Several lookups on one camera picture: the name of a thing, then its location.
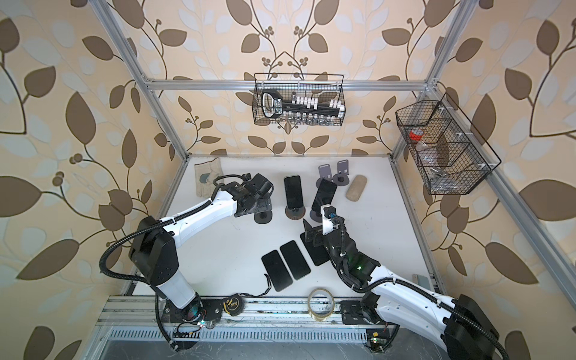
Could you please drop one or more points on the aluminium front rail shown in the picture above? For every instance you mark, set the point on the aluminium front rail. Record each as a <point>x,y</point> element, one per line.
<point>271,312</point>

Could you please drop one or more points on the beige work glove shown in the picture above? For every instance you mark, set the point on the beige work glove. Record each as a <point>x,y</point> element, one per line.
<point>205,173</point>

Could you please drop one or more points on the grey blue device on rail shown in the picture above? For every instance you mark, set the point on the grey blue device on rail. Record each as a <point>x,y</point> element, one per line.
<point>422,281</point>

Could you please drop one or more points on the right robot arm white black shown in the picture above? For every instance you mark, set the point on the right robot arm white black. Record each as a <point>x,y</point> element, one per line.
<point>457,325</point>

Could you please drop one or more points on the right wire basket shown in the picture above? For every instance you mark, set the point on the right wire basket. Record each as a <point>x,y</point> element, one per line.
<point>453,157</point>

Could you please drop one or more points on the black yellow tape measure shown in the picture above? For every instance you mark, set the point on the black yellow tape measure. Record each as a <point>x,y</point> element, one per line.
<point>233,305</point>

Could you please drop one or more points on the black tool in basket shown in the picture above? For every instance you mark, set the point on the black tool in basket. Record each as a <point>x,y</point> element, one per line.
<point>300,108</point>

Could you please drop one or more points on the lilac back right stand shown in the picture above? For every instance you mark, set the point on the lilac back right stand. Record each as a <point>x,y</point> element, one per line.
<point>317,216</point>

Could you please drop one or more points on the wire basket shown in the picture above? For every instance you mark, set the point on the wire basket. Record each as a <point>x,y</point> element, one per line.
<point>325,85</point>
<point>453,157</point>

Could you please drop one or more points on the grey phone stand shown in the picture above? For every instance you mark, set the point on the grey phone stand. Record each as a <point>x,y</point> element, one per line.
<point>325,173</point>

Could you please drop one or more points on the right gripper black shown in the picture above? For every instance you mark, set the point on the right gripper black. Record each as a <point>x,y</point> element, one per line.
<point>310,232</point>

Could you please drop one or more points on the black phone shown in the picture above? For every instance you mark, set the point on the black phone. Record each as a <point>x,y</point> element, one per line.
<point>293,191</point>
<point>324,195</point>
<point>318,254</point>

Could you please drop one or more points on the phone with green case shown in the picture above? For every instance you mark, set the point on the phone with green case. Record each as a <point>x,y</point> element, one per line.
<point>295,260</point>

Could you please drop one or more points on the beige oval sponge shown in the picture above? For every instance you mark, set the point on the beige oval sponge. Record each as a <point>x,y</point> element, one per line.
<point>356,188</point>

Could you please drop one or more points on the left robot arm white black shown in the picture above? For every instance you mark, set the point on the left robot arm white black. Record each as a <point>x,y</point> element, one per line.
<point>154,249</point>

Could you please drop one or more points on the dark grey back stand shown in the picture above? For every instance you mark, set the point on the dark grey back stand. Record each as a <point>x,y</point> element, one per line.
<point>264,217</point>

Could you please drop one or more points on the clear tape roll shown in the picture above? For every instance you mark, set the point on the clear tape roll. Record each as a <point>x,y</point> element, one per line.
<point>321,304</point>

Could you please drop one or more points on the back wire basket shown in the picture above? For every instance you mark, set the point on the back wire basket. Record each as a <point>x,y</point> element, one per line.
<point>325,85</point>

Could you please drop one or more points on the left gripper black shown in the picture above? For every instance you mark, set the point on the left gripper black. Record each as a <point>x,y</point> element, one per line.
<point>265,204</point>

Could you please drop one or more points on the phone with purple case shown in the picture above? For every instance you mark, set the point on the phone with purple case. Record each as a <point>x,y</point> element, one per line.
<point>277,271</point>

